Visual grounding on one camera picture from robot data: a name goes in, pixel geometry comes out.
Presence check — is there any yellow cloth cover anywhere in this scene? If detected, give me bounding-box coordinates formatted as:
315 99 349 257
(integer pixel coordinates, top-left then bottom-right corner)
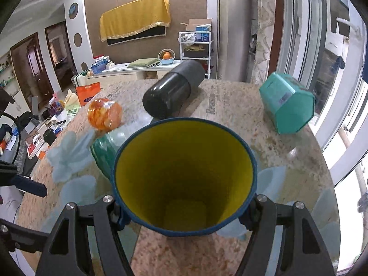
100 0 171 42

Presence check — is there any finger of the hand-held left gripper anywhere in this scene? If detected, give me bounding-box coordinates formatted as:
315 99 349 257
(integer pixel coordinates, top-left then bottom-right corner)
11 174 48 198
0 218 52 253

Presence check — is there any white storage rack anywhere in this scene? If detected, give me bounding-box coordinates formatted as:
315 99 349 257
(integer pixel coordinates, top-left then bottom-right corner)
179 31 214 79

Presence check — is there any black mug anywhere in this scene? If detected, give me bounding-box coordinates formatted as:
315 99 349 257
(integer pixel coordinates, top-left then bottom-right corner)
43 128 57 146

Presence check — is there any teal hexagonal cup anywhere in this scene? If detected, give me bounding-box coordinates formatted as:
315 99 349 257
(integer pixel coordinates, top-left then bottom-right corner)
259 72 316 135

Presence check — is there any cardboard box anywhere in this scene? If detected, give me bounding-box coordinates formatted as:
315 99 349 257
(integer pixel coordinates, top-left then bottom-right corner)
180 19 213 33

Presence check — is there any patterned curtain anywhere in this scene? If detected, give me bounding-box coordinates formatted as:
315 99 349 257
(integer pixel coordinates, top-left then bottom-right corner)
253 0 284 86

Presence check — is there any brown wooden door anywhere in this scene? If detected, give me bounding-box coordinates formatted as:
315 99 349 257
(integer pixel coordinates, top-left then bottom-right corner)
10 32 54 104

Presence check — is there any black television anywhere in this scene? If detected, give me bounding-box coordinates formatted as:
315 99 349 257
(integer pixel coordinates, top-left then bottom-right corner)
106 26 167 46

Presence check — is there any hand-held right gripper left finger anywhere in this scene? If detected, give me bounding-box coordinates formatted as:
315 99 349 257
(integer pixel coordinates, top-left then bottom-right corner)
34 195 135 276

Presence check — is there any blue fruit basket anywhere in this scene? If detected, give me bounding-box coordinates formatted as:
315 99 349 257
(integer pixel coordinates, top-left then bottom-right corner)
158 49 176 65

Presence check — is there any black cylindrical bottle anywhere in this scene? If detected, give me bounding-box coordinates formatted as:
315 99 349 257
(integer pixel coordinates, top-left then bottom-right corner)
143 60 205 119

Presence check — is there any orange shopping bag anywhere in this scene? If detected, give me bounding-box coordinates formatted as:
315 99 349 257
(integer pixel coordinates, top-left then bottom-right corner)
75 82 101 107

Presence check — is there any blue cup with yellow inside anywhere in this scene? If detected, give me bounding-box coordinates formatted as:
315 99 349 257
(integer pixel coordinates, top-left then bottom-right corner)
111 117 256 238

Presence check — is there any green folded cloth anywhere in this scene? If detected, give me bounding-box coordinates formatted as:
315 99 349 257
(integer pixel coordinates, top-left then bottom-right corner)
127 58 160 69

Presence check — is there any silver standing air conditioner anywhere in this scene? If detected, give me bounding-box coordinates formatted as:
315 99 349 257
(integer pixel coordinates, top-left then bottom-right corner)
218 0 254 83

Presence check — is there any orange transparent jar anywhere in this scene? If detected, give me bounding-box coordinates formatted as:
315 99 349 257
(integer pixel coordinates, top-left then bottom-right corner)
88 98 123 130

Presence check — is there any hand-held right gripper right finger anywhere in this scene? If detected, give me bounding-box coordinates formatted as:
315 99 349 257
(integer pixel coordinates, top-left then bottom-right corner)
236 194 337 276

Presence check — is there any blue box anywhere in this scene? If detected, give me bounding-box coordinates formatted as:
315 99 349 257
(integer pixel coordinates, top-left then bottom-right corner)
195 25 209 41

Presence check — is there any white television cabinet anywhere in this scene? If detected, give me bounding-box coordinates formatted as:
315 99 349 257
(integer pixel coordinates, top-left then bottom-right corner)
86 60 184 81

